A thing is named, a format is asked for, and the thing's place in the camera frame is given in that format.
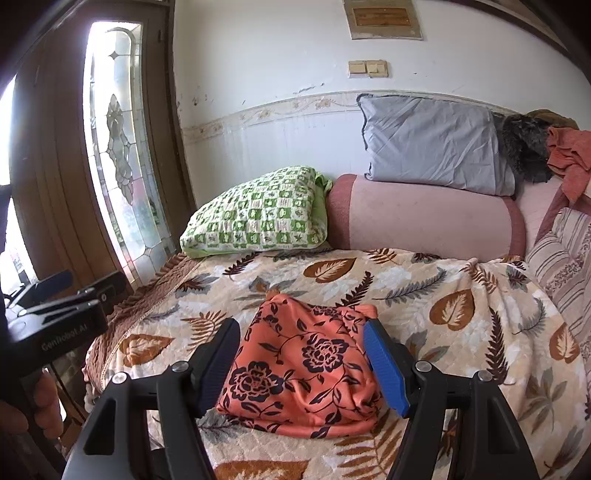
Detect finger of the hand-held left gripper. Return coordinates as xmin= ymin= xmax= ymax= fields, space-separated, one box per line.
xmin=74 ymin=271 xmax=131 ymax=320
xmin=13 ymin=270 xmax=75 ymax=309

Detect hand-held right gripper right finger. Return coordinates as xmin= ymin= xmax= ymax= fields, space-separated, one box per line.
xmin=362 ymin=318 xmax=541 ymax=480

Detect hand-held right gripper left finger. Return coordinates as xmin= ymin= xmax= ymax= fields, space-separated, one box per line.
xmin=62 ymin=318 xmax=242 ymax=480

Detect orange floral blouse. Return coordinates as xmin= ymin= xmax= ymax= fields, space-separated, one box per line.
xmin=216 ymin=294 xmax=386 ymax=439

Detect person's left hand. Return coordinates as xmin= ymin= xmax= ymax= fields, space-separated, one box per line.
xmin=0 ymin=368 xmax=64 ymax=435

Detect leaf print blanket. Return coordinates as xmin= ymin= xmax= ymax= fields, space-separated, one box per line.
xmin=83 ymin=248 xmax=591 ymax=480

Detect stained glass window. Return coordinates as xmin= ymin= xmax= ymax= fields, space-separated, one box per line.
xmin=83 ymin=21 xmax=176 ymax=287

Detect pink bolster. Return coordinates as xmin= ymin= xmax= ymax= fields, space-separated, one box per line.
xmin=325 ymin=173 xmax=527 ymax=261

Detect green checkered pillow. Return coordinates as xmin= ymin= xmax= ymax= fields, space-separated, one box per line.
xmin=179 ymin=165 xmax=333 ymax=259

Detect striped floral cushion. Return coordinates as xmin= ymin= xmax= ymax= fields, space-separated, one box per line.
xmin=526 ymin=208 xmax=591 ymax=333

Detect pink sofa backrest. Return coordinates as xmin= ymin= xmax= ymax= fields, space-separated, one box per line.
xmin=515 ymin=178 xmax=591 ymax=250

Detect grey pillow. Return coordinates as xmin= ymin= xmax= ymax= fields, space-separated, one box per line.
xmin=358 ymin=93 xmax=517 ymax=197

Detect dark furry cushion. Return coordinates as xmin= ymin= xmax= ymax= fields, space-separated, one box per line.
xmin=492 ymin=113 xmax=555 ymax=183

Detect rust orange cloth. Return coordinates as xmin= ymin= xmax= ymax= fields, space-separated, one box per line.
xmin=546 ymin=127 xmax=591 ymax=204

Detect olive brown cloth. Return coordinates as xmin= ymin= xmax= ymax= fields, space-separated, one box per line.
xmin=526 ymin=109 xmax=580 ymax=131

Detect beige light switch panel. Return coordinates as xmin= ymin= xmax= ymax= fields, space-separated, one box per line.
xmin=348 ymin=60 xmax=389 ymax=77

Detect framed wall plaque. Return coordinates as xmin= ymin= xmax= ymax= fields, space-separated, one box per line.
xmin=343 ymin=0 xmax=423 ymax=41

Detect framed wall picture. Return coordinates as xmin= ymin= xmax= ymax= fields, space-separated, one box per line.
xmin=466 ymin=0 xmax=568 ymax=51

